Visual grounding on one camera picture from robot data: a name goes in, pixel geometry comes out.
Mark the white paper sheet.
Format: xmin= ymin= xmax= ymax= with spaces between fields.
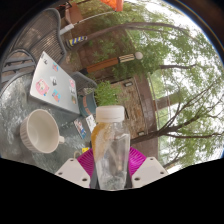
xmin=85 ymin=114 xmax=98 ymax=134

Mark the white ribbed mug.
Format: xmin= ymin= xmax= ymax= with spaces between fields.
xmin=19 ymin=108 xmax=66 ymax=154

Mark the silver laptop with stickers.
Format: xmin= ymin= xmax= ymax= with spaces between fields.
xmin=29 ymin=50 xmax=81 ymax=115

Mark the green plant in teal pot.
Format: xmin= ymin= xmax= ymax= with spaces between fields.
xmin=78 ymin=80 xmax=124 ymax=118

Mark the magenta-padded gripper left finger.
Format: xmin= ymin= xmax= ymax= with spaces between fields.
xmin=54 ymin=148 xmax=99 ymax=190

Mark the grey mesh patio chair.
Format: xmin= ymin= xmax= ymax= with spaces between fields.
xmin=71 ymin=71 xmax=98 ymax=93
xmin=0 ymin=8 xmax=68 ymax=88

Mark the dark forked tree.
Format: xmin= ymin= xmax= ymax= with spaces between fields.
xmin=129 ymin=83 xmax=224 ymax=158

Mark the leaning thin-trunked tree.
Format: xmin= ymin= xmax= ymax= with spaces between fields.
xmin=71 ymin=19 xmax=201 ymax=51

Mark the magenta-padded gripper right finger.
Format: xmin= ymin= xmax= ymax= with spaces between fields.
xmin=124 ymin=146 xmax=169 ymax=190

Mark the clear white-capped drink bottle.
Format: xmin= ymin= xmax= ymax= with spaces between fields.
xmin=90 ymin=105 xmax=132 ymax=191

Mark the wooden bench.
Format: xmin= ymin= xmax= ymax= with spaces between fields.
xmin=64 ymin=1 xmax=84 ymax=24

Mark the globe-topped wooden lamp post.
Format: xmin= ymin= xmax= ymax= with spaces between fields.
xmin=79 ymin=51 xmax=144 ymax=75

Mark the blue yellow striped cone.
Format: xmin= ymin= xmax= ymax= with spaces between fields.
xmin=65 ymin=35 xmax=88 ymax=48

